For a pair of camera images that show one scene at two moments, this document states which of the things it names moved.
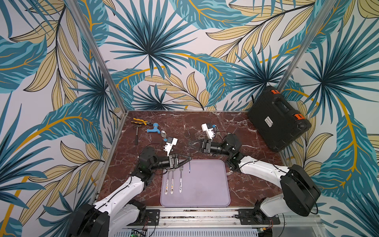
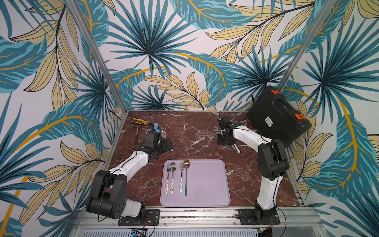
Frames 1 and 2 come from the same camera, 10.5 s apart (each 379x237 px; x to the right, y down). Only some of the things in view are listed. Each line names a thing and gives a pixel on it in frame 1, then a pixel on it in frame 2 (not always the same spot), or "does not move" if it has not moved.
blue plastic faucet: [155, 126] does not move
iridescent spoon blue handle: [189, 164] → [186, 164]
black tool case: [276, 120] does not move
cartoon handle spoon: [172, 183] does not move
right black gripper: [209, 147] → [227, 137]
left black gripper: [176, 164] → [165, 147]
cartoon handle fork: [167, 186] does not move
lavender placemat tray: [197, 183] does not move
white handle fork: [181, 169] does not move
